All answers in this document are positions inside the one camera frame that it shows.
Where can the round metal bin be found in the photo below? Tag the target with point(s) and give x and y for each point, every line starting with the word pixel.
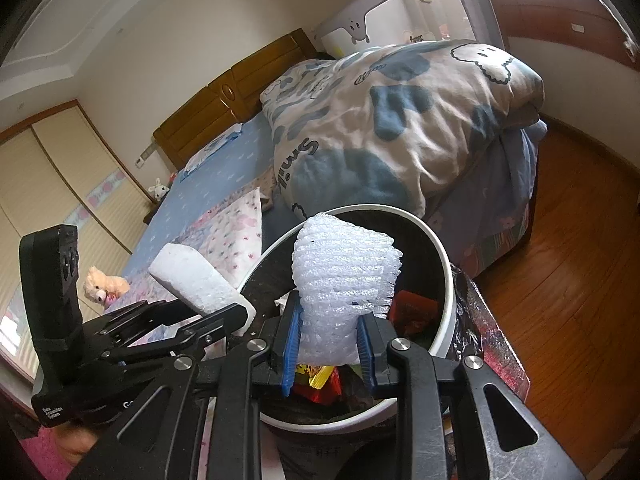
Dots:
pixel 430 270

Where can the wooden dresser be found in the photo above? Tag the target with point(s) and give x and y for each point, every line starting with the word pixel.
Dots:
pixel 550 5

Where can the white foam net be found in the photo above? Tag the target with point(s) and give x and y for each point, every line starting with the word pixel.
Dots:
pixel 340 270

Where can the white foam block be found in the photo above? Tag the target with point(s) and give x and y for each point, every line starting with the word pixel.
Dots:
pixel 195 280

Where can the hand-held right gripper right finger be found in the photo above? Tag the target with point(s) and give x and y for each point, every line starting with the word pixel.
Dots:
pixel 366 355

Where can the wall switch panel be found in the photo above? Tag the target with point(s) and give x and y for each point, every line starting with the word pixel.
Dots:
pixel 145 156

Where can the beige sliding door wardrobe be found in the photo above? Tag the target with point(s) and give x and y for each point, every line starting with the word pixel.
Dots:
pixel 60 170

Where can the blue patterned quilt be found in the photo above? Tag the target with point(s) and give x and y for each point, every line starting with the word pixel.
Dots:
pixel 400 125

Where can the dark wooden nightstand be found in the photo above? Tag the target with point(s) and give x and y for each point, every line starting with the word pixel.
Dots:
pixel 151 212

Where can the grey bed guard rail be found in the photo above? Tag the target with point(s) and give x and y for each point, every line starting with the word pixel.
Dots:
pixel 380 5

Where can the blue bed sheet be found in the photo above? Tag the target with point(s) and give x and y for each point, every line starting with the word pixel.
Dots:
pixel 225 170

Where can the white rabbit plush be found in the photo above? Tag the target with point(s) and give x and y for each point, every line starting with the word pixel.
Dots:
pixel 158 190

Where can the wooden headboard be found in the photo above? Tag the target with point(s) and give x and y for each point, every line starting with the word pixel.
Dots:
pixel 210 110

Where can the cream teddy bear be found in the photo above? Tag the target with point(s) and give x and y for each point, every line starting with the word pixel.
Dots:
pixel 102 287

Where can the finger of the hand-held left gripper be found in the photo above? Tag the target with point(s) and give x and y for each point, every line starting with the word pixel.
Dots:
pixel 210 327
pixel 130 315

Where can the blue and white pillow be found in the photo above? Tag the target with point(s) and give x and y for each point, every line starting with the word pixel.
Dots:
pixel 210 150

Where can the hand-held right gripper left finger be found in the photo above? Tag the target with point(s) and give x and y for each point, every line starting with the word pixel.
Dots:
pixel 291 350

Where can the yellow snack wrapper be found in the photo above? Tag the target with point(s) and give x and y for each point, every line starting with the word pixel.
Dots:
pixel 312 374

